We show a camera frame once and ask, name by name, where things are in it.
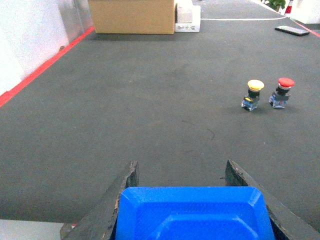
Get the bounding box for red push button switch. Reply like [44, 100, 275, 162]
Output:
[269, 77, 296, 109]

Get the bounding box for red white traffic cone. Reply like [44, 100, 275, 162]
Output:
[284, 0, 293, 16]

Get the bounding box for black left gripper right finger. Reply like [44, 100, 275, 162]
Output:
[225, 160, 320, 240]

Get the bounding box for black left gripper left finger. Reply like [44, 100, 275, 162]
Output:
[60, 160, 139, 240]

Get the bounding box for white flat box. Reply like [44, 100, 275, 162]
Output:
[174, 5, 201, 33]

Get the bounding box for white foam block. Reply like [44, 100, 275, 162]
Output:
[176, 2, 193, 24]

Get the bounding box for blue block part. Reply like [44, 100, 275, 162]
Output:
[115, 186, 275, 240]

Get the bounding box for large cardboard box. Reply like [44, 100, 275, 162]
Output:
[88, 0, 176, 35]

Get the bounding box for yellow push button switch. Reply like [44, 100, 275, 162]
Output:
[241, 79, 265, 112]

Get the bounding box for black smartphone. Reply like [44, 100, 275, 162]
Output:
[274, 25, 310, 37]

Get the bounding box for green potted plant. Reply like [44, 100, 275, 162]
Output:
[260, 0, 286, 12]

